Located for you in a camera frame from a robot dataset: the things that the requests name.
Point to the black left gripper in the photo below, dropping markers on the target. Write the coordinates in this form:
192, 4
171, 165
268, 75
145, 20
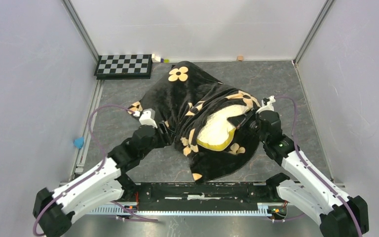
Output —
167, 137

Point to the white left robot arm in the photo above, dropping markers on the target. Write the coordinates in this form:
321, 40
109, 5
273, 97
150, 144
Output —
55, 211

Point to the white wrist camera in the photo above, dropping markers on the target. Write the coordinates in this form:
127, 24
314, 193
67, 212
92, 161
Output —
146, 117
266, 104

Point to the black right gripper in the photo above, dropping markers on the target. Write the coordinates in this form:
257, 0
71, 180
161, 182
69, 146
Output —
238, 120

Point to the blue small object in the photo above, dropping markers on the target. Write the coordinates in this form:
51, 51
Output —
78, 142

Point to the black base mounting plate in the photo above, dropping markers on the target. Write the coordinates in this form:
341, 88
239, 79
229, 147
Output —
212, 196

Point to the black floral pillowcase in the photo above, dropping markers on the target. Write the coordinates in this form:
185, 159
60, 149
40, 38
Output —
184, 98

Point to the small white block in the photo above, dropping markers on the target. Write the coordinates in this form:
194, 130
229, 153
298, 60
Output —
156, 58

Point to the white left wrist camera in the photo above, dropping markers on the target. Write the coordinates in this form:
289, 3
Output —
146, 117

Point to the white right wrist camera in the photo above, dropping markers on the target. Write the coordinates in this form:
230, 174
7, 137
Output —
266, 104

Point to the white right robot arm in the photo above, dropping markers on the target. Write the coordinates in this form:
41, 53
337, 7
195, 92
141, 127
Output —
337, 213

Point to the black grey checkerboard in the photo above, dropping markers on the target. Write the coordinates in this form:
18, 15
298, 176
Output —
128, 66

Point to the white yellow pillow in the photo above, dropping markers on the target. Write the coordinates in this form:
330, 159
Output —
218, 132

